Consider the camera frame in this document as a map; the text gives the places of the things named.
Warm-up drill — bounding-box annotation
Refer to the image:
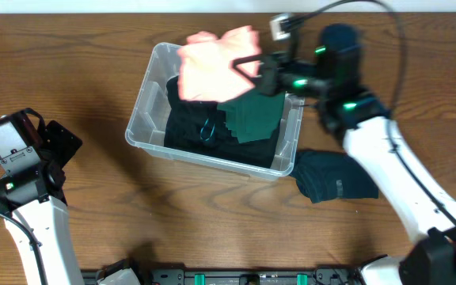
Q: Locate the dark green garment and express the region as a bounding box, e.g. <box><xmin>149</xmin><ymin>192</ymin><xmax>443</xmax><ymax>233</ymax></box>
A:
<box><xmin>199</xmin><ymin>90</ymin><xmax>285</xmax><ymax>145</ymax></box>

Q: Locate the pink garment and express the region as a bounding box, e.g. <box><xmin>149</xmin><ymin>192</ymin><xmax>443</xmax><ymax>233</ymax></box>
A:
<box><xmin>177</xmin><ymin>25</ymin><xmax>261</xmax><ymax>103</ymax></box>

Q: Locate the large black garment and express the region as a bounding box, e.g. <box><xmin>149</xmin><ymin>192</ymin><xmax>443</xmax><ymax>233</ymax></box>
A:
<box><xmin>164</xmin><ymin>118</ymin><xmax>279</xmax><ymax>168</ymax></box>

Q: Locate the small black garment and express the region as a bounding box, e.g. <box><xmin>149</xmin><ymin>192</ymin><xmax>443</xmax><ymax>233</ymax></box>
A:
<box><xmin>164</xmin><ymin>76</ymin><xmax>230</xmax><ymax>149</ymax></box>

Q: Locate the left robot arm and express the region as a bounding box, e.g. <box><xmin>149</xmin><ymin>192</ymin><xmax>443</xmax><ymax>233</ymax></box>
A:
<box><xmin>0</xmin><ymin>108</ymin><xmax>84</xmax><ymax>284</ymax></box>

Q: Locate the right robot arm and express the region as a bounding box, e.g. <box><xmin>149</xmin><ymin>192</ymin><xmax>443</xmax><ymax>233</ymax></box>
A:
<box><xmin>249</xmin><ymin>24</ymin><xmax>456</xmax><ymax>284</ymax></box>

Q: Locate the clear plastic storage bin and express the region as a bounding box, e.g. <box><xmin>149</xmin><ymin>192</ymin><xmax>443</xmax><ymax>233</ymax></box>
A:
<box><xmin>125</xmin><ymin>42</ymin><xmax>305</xmax><ymax>181</ymax></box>

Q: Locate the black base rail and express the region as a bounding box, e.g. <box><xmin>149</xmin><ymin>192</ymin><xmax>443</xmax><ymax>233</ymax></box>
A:
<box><xmin>81</xmin><ymin>268</ymin><xmax>367</xmax><ymax>285</ymax></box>

